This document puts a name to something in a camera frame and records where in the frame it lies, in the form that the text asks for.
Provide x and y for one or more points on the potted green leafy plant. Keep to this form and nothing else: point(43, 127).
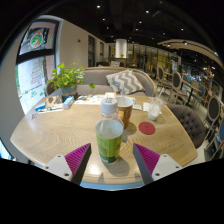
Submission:
point(67, 78)

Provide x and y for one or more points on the white round column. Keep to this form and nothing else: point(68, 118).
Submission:
point(121, 48)

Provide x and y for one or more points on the white paper napkin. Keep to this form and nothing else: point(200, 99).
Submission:
point(146, 106)

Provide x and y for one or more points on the clear bottle with green label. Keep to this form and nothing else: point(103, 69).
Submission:
point(109, 140)

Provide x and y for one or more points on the flat round red coaster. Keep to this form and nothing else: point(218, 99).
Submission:
point(147, 128)

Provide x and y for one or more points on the grey curved sofa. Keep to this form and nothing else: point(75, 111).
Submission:
point(96, 77)

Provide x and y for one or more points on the group of round-back dining chairs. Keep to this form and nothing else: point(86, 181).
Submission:
point(176, 81)

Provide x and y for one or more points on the framed wall poster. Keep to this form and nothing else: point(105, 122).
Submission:
point(37, 38)

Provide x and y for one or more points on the clear plastic cup with straw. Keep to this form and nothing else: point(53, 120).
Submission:
point(154, 111)

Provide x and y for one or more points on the white paper leaflet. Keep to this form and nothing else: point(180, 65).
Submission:
point(137, 107)

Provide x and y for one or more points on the dark grey tufted armchair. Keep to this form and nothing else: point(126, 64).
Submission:
point(188, 121)

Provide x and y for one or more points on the grey white chevron cushion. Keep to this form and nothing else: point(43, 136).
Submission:
point(125, 82)

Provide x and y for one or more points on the group of ceiling spotlights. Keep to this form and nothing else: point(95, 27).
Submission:
point(139, 22)

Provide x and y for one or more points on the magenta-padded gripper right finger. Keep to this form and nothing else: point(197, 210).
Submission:
point(148, 159)

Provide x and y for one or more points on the brown paper-look mug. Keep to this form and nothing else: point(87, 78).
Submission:
point(127, 111)

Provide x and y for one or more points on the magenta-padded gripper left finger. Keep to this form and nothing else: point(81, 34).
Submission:
point(76, 159)

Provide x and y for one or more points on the white printed menu booklet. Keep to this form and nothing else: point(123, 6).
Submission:
point(90, 99)

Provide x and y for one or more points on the small blue white box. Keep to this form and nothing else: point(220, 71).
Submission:
point(68, 102)

